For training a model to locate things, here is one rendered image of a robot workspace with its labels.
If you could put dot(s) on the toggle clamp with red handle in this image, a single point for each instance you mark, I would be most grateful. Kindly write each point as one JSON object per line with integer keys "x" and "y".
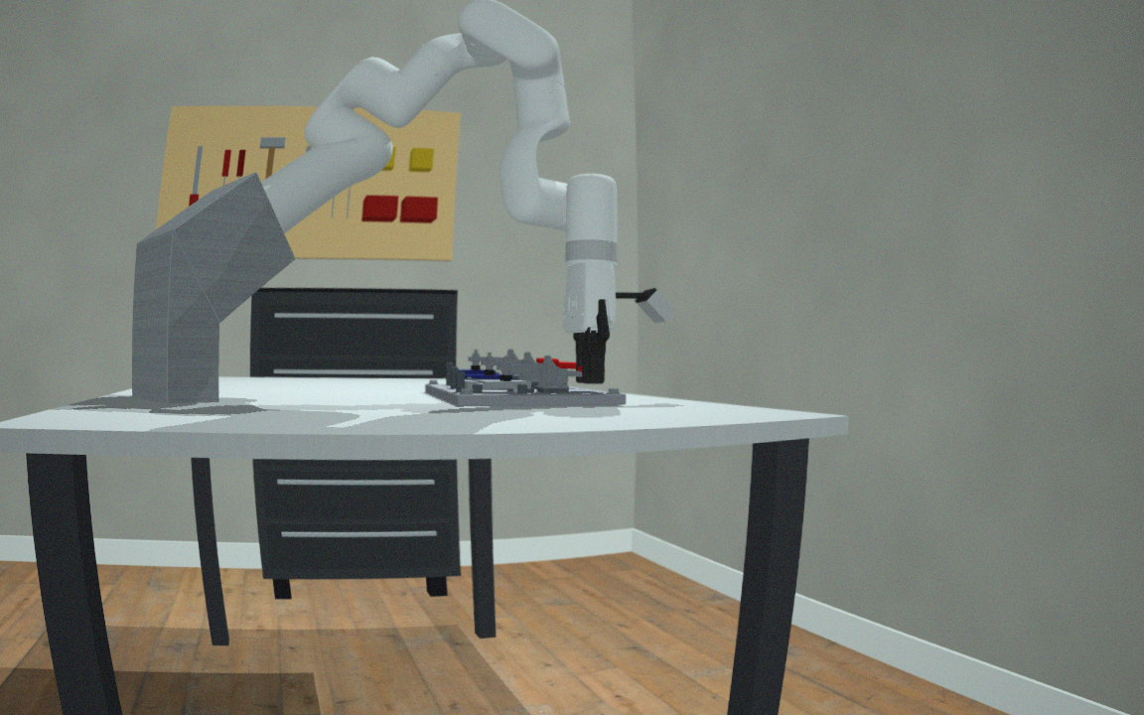
{"x": 475, "y": 359}

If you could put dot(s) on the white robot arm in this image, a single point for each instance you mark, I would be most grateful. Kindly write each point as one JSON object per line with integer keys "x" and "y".
{"x": 492, "y": 33}

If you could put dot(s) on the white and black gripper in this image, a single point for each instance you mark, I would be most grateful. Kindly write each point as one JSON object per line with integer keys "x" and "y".
{"x": 590, "y": 295}

